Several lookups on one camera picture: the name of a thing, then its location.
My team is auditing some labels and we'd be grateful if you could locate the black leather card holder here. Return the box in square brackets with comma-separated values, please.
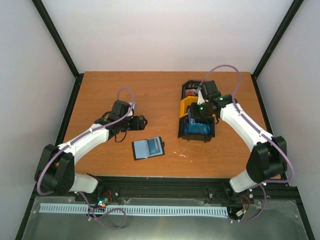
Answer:
[131, 136, 165, 161]

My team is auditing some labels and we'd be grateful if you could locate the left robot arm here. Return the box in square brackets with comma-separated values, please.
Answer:
[34, 100, 148, 202]

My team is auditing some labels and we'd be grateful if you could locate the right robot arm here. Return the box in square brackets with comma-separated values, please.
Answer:
[178, 80, 288, 193]

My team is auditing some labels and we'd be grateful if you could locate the blue card stack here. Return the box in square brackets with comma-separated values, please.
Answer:
[183, 115, 215, 136]

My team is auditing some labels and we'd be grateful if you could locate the yellow bin with black cards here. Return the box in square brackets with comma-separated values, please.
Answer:
[179, 96, 199, 119]

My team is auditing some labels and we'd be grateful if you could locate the black bin with blue cards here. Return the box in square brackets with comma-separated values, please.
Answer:
[177, 115, 216, 143]

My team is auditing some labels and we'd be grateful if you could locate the red white card stack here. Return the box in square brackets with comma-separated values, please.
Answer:
[185, 88, 197, 97]

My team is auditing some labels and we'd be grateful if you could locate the black bin with red cards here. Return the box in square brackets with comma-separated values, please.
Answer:
[181, 80, 201, 100]

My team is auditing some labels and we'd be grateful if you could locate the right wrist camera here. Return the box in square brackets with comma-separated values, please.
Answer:
[194, 86, 206, 106]

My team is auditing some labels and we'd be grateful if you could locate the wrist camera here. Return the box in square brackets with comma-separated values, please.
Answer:
[194, 86, 206, 106]
[129, 102, 138, 112]

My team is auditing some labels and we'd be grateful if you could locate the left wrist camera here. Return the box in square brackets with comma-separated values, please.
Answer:
[129, 102, 138, 112]

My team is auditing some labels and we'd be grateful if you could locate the light blue cable duct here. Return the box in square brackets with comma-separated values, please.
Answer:
[38, 203, 228, 218]

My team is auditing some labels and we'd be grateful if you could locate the black aluminium frame rail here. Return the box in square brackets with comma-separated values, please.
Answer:
[31, 0, 81, 76]

